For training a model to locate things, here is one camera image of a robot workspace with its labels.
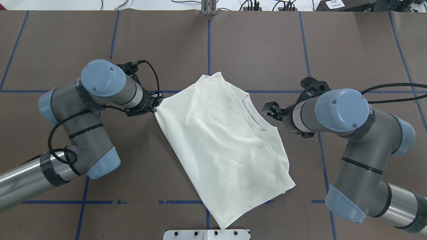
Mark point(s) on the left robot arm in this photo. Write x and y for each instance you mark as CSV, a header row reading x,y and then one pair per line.
x,y
78,143

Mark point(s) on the black box with label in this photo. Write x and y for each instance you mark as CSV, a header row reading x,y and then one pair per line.
x,y
344,5

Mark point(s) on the white mounting plate with holes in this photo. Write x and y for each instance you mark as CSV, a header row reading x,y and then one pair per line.
x,y
208,234

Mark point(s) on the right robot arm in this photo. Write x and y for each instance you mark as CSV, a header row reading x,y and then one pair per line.
x,y
373,136

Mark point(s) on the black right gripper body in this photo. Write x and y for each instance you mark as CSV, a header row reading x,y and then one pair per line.
x,y
287,114

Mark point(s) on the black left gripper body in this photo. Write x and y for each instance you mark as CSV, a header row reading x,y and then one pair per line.
x,y
149,101

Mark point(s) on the grey aluminium post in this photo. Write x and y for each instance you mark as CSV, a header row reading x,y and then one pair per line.
x,y
209,7

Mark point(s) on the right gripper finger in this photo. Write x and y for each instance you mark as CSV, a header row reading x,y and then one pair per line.
x,y
276,116
270,107

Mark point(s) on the cream long-sleeve cat shirt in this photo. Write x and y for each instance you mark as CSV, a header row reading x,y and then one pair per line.
x,y
234,158

